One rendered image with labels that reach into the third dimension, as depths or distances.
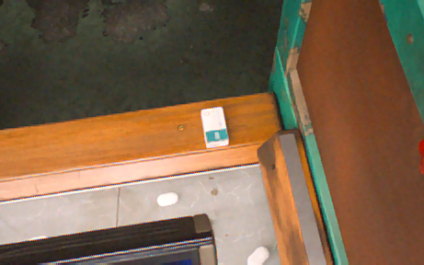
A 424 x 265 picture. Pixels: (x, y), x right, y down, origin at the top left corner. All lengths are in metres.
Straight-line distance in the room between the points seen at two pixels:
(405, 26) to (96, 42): 1.60
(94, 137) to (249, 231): 0.29
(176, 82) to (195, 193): 0.99
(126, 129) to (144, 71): 0.97
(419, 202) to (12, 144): 0.66
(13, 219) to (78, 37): 1.16
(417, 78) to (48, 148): 0.64
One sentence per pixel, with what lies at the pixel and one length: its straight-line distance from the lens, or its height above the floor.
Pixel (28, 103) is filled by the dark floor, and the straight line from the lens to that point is 1.91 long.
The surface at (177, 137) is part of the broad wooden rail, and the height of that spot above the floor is 0.76.
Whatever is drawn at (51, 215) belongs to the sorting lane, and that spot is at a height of 0.74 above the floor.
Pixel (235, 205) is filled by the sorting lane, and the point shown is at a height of 0.74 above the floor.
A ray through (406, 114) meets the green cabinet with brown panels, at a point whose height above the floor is 1.17.
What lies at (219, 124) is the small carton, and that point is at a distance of 0.90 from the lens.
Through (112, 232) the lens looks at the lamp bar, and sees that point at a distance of 0.54.
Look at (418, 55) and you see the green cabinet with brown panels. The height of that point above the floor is 1.24.
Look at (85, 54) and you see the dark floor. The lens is 1.96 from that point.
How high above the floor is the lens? 1.59
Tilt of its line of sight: 64 degrees down
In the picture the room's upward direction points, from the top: straight up
